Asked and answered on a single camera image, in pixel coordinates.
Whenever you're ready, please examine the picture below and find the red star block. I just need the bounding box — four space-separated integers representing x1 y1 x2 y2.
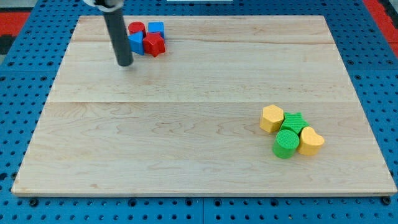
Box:
142 32 165 57

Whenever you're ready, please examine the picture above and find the blue cube block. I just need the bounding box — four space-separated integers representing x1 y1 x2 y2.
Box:
148 21 165 39

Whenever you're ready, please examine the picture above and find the yellow hexagon block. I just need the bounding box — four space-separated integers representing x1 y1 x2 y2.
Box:
259 105 284 133

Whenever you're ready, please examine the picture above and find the white rod mount collar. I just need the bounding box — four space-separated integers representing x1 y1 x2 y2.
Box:
83 0 124 12

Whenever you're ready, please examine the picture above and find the green cylinder block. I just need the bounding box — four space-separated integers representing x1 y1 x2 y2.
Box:
272 129 300 159

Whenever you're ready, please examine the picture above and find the green star block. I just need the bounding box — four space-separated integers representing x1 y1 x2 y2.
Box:
280 112 309 135

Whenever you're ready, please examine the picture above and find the light wooden board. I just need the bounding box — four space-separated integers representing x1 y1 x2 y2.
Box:
12 16 397 197

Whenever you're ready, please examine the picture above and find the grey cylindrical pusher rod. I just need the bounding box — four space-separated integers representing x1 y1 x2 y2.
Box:
103 8 134 67

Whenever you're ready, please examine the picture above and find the yellow heart block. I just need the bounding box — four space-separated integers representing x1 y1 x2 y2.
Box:
297 126 325 156

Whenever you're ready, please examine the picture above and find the blue triangle block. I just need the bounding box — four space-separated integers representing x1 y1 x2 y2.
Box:
128 31 145 55

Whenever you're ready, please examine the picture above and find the red cylinder block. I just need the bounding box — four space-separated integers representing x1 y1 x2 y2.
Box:
127 21 146 37

